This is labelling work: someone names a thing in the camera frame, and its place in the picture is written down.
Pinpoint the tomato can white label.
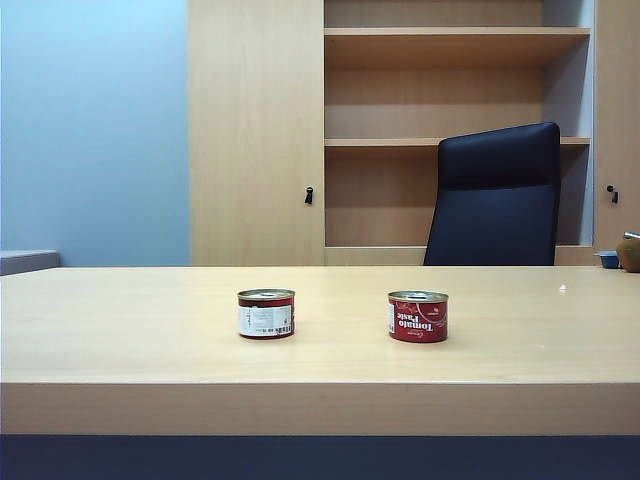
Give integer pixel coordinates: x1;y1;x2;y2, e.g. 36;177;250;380
236;288;297;340

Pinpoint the red tomato paste can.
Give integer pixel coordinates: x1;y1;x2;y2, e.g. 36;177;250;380
387;290;450;344

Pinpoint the wooden bookshelf cabinet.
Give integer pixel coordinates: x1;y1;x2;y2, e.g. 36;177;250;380
187;0;640;268

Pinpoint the black office chair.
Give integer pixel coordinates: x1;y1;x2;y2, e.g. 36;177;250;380
422;121;562;267

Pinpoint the grey low ledge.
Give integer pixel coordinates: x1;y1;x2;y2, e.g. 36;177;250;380
0;248;62;277

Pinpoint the brown round object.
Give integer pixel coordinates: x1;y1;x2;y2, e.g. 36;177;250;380
615;230;640;274

